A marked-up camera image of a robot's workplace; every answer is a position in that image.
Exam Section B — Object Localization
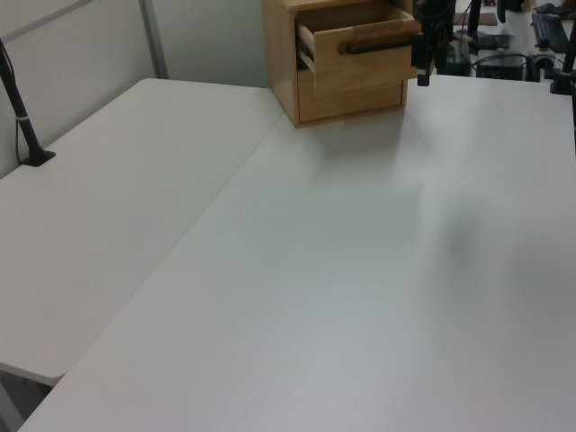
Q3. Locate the black computer keyboard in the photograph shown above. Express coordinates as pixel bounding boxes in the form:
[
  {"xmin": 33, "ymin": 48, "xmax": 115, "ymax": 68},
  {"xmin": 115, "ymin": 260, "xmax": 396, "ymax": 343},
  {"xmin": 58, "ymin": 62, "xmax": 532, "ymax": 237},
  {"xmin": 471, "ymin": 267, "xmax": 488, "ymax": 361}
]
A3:
[{"xmin": 530, "ymin": 12, "xmax": 571, "ymax": 53}]

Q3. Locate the black computer box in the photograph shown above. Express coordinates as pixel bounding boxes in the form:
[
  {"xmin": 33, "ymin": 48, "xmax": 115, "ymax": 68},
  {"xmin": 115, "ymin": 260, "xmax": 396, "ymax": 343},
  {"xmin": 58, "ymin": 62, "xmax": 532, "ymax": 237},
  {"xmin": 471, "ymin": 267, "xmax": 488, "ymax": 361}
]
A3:
[{"xmin": 476, "ymin": 53, "xmax": 528, "ymax": 81}]

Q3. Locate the grey metal partition post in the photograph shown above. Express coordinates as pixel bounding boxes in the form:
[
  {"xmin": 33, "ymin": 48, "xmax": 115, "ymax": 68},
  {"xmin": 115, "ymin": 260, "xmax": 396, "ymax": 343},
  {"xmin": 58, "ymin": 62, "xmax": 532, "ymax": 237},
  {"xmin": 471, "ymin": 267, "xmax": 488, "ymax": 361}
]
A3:
[{"xmin": 138, "ymin": 0, "xmax": 170, "ymax": 80}]

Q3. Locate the black camera stand pole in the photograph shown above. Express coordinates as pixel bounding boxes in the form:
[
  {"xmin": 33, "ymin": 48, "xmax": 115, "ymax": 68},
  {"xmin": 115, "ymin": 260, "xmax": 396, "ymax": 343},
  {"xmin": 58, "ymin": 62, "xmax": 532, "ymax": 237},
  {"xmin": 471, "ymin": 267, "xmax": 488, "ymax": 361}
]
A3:
[{"xmin": 0, "ymin": 38, "xmax": 58, "ymax": 170}]

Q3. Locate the wooden drawer with slot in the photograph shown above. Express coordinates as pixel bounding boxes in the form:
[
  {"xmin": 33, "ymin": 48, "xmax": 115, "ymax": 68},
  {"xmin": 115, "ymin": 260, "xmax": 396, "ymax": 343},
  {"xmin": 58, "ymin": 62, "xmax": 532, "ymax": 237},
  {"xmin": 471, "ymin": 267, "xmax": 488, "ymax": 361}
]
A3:
[{"xmin": 296, "ymin": 68, "xmax": 406, "ymax": 123}]

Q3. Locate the black clamp stand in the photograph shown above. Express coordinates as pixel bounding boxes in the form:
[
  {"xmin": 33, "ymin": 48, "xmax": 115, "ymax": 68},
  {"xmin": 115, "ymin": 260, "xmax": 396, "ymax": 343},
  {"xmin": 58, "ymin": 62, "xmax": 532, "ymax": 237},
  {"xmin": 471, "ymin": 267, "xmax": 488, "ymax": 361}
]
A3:
[{"xmin": 547, "ymin": 0, "xmax": 576, "ymax": 96}]

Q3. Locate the black monitor stand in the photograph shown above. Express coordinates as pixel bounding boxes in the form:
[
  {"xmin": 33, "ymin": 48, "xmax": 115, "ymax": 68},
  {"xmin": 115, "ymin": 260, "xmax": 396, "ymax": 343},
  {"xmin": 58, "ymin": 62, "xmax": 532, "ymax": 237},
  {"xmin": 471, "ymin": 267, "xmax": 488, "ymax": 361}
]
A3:
[{"xmin": 465, "ymin": 0, "xmax": 483, "ymax": 37}]

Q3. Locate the light wooden drawer cabinet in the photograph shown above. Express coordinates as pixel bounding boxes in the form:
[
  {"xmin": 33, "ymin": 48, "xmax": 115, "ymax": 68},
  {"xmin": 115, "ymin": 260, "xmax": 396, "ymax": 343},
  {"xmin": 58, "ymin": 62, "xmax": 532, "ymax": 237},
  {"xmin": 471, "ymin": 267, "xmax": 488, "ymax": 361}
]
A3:
[{"xmin": 261, "ymin": 0, "xmax": 416, "ymax": 131}]

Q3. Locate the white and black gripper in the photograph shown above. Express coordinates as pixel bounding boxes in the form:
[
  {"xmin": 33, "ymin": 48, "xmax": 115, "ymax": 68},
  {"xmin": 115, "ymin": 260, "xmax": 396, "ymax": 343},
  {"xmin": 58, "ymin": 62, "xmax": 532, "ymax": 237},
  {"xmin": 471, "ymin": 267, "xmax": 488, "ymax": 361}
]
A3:
[{"xmin": 412, "ymin": 0, "xmax": 456, "ymax": 87}]

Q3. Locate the wooden drawer with black handle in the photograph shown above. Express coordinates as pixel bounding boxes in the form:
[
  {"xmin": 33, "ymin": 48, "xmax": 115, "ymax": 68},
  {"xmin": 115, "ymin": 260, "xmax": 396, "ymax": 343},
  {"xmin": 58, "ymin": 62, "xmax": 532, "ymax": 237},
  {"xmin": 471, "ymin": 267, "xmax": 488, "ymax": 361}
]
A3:
[{"xmin": 294, "ymin": 6, "xmax": 422, "ymax": 98}]

